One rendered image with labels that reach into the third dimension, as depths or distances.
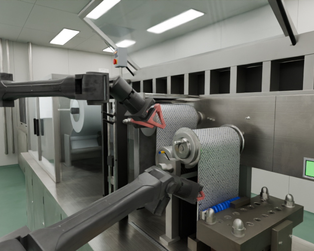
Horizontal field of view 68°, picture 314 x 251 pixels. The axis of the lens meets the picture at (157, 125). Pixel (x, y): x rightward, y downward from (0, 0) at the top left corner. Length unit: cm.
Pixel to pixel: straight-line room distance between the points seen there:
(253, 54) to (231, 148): 40
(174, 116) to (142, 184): 50
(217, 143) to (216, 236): 31
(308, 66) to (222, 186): 52
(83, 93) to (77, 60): 589
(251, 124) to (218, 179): 29
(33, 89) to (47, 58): 558
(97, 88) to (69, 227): 33
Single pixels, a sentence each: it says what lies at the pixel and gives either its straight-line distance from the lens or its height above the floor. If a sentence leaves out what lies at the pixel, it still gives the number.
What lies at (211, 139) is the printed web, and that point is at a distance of 86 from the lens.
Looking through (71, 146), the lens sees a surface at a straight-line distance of 166.
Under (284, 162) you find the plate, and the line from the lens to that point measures 101.
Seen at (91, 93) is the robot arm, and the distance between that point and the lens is 61.
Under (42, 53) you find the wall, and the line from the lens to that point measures 633.
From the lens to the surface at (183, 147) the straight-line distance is 83.
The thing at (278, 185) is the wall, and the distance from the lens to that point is 373.
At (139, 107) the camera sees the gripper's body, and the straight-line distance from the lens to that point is 67.
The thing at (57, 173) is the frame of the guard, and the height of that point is 96.
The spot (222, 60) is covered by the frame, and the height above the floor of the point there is 161.
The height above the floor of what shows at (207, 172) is 117.
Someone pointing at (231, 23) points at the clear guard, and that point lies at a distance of 108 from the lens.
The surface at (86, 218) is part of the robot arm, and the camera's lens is 50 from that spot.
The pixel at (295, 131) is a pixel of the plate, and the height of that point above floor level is 131.
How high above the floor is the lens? 140
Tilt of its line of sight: 5 degrees down
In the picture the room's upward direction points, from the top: straight up
